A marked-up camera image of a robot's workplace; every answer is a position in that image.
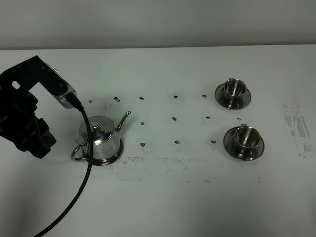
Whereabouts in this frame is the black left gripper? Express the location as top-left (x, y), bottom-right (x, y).
top-left (0, 82), bottom-right (56, 159)

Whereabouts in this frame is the stainless steel teapot coaster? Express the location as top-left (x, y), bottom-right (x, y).
top-left (92, 139), bottom-right (124, 166)

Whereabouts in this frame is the far stainless steel saucer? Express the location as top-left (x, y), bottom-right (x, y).
top-left (215, 84), bottom-right (252, 110)

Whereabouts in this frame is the stainless steel saucer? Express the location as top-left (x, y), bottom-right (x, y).
top-left (223, 126), bottom-right (265, 161)
top-left (215, 84), bottom-right (252, 110)

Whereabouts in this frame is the near stainless steel saucer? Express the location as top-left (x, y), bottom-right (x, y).
top-left (223, 126), bottom-right (265, 161)

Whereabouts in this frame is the far stainless steel teacup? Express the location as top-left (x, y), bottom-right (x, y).
top-left (223, 78), bottom-right (247, 106)

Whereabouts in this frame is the stainless steel teacup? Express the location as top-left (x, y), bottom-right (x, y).
top-left (223, 78), bottom-right (247, 106)
top-left (233, 124), bottom-right (261, 152)

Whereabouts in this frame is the near stainless steel teacup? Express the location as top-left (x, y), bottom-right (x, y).
top-left (233, 124), bottom-right (261, 152)

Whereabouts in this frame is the black left camera cable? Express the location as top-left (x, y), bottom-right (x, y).
top-left (32, 92), bottom-right (94, 237)

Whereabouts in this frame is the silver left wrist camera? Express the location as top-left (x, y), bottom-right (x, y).
top-left (0, 56), bottom-right (76, 109)

